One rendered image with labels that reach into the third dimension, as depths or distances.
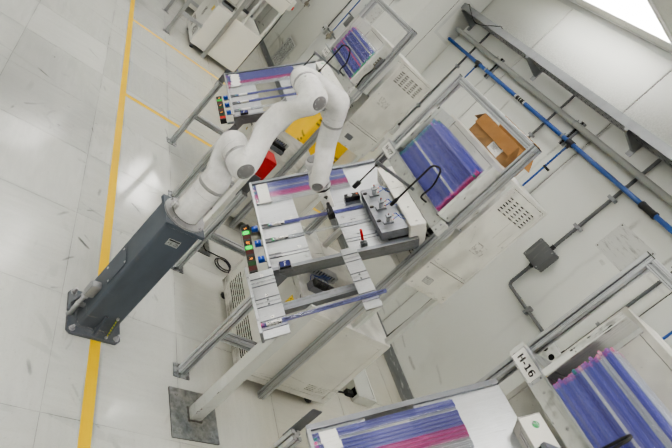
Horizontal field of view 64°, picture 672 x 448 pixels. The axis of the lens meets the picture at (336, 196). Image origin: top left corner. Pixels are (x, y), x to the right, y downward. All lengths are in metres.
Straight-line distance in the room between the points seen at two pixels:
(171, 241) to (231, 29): 4.77
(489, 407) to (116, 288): 1.56
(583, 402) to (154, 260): 1.67
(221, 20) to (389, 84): 3.42
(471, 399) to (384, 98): 2.30
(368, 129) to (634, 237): 1.84
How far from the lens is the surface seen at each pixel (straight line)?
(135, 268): 2.42
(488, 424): 2.06
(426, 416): 2.02
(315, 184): 2.31
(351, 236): 2.58
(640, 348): 2.13
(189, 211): 2.26
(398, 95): 3.83
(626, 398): 1.91
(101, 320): 2.64
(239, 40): 6.89
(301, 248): 2.53
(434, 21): 5.71
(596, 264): 3.82
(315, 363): 3.03
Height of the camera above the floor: 1.84
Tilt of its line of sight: 17 degrees down
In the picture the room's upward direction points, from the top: 45 degrees clockwise
